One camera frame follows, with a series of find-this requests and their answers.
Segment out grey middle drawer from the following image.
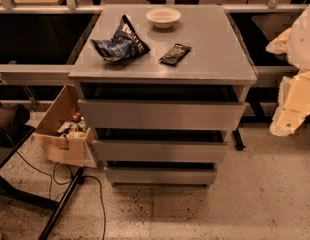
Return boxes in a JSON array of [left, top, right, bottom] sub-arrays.
[[94, 140, 228, 162]]

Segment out items in cardboard box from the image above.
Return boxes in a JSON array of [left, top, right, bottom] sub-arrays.
[[57, 111, 88, 139]]

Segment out grey top drawer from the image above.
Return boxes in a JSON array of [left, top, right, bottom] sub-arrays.
[[79, 99, 245, 130]]

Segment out dark bag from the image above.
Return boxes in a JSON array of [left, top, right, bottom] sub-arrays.
[[0, 104, 30, 147]]

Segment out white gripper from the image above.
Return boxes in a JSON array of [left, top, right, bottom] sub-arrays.
[[269, 71, 310, 137]]

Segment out grey bottom drawer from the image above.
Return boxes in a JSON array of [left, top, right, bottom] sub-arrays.
[[104, 167, 217, 185]]

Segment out white bowl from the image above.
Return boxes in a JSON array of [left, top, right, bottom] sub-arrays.
[[146, 7, 181, 29]]

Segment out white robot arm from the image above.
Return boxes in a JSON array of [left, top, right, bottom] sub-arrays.
[[266, 4, 310, 137]]

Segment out black floor cable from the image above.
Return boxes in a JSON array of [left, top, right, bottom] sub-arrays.
[[15, 150, 107, 240]]

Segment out blue chip bag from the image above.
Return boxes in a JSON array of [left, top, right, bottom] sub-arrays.
[[90, 15, 150, 63]]

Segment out grey drawer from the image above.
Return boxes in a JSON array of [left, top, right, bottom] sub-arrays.
[[104, 167, 217, 185], [94, 140, 228, 162], [79, 99, 245, 130]]

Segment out black snack bar wrapper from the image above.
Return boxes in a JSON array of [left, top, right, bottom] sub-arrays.
[[159, 43, 191, 66]]

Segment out grey drawer cabinet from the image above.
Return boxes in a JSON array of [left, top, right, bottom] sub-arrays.
[[70, 5, 257, 185]]

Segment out cardboard box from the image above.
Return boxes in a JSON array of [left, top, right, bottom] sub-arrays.
[[33, 84, 99, 168]]

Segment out black table leg frame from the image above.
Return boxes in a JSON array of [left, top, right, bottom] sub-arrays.
[[0, 125, 84, 240]]

